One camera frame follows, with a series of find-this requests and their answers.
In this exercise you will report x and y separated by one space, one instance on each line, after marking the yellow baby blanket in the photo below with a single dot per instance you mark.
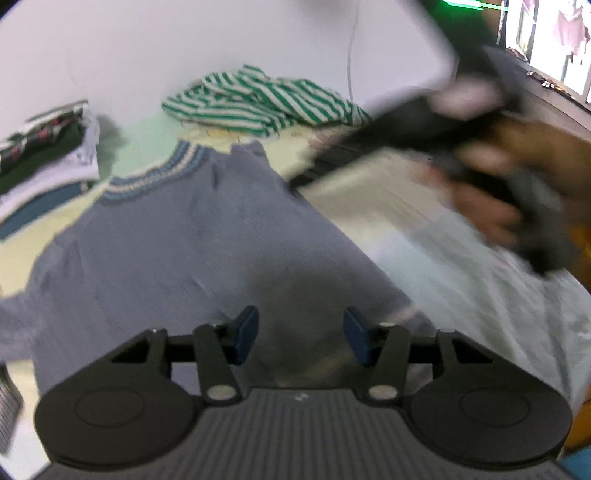
491 393

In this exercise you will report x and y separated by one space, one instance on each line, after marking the dark green folded garment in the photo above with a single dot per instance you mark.
41 156

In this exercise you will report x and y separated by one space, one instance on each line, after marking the green white striped garment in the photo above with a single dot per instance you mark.
250 102

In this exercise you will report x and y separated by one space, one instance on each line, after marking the white folded garment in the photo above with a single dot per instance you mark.
78 166

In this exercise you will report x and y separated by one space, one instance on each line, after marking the grey knit sweater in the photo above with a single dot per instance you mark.
193 242

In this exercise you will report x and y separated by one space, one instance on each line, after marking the blue folded garment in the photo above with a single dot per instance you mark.
41 205

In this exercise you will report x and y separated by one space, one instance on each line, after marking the red plaid folded shirt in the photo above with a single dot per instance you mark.
41 131

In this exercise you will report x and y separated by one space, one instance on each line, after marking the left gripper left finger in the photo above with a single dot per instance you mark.
219 347

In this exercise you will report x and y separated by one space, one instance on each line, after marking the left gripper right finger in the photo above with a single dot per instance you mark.
383 351

